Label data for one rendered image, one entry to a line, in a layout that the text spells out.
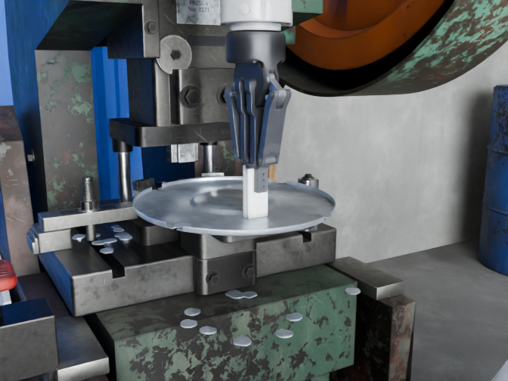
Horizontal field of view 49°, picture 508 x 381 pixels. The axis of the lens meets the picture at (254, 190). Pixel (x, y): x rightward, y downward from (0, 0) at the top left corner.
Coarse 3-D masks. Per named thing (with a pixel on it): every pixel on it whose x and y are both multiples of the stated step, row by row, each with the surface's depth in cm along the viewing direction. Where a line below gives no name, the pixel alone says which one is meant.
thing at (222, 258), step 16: (192, 240) 82; (208, 240) 80; (224, 240) 68; (240, 240) 69; (208, 256) 81; (224, 256) 82; (240, 256) 84; (208, 272) 81; (224, 272) 83; (240, 272) 84; (208, 288) 82; (224, 288) 83
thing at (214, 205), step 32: (160, 192) 86; (192, 192) 86; (224, 192) 84; (288, 192) 87; (320, 192) 87; (160, 224) 70; (192, 224) 71; (224, 224) 71; (256, 224) 71; (288, 224) 71
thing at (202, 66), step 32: (160, 0) 80; (192, 0) 82; (160, 32) 81; (192, 32) 83; (224, 32) 86; (128, 64) 91; (160, 64) 80; (192, 64) 84; (224, 64) 87; (160, 96) 83; (192, 96) 80; (224, 96) 83
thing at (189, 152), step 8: (176, 144) 92; (184, 144) 92; (192, 144) 93; (168, 152) 94; (176, 152) 93; (184, 152) 93; (192, 152) 93; (168, 160) 94; (176, 160) 93; (184, 160) 93; (192, 160) 94
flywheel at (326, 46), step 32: (352, 0) 107; (384, 0) 100; (416, 0) 89; (448, 0) 85; (320, 32) 113; (352, 32) 107; (384, 32) 96; (416, 32) 90; (320, 64) 113; (352, 64) 104; (384, 64) 102
